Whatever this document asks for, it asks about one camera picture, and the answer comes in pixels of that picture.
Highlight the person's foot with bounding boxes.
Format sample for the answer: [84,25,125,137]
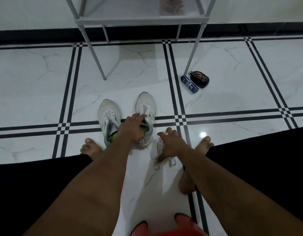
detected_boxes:
[80,138,104,160]
[194,136,215,155]

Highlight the person's right leg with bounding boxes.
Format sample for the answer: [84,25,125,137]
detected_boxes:
[178,167,199,195]

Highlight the person's right forearm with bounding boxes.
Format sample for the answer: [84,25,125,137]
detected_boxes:
[180,148,303,236]

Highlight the grey metal shelf rack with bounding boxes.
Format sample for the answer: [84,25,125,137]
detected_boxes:
[64,0,218,81]

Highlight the person's left hand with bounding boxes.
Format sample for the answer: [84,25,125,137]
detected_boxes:
[117,113,148,143]

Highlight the person's right hand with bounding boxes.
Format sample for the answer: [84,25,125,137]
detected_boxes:
[157,127,189,159]

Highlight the clear container with red lid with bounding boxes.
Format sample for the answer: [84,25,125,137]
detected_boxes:
[159,0,187,16]

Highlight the person's left forearm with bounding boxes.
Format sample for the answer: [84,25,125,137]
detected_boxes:
[22,137,132,236]

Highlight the black shorts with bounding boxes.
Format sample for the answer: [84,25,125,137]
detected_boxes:
[0,126,303,236]

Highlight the person's left foot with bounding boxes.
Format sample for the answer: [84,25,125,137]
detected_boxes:
[80,138,104,160]

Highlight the white grey sneaker shoe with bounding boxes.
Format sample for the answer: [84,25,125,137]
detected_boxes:
[134,92,158,148]
[97,99,123,148]

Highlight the clear box with red lid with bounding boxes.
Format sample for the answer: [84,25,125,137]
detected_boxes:
[162,0,185,15]

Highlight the grey white shoelace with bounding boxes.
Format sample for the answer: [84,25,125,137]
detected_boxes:
[153,137,177,170]

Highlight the person's right foot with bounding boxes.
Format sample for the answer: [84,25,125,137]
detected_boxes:
[194,136,215,155]

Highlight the black oval polish bottle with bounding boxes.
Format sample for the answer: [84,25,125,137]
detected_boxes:
[188,70,210,89]

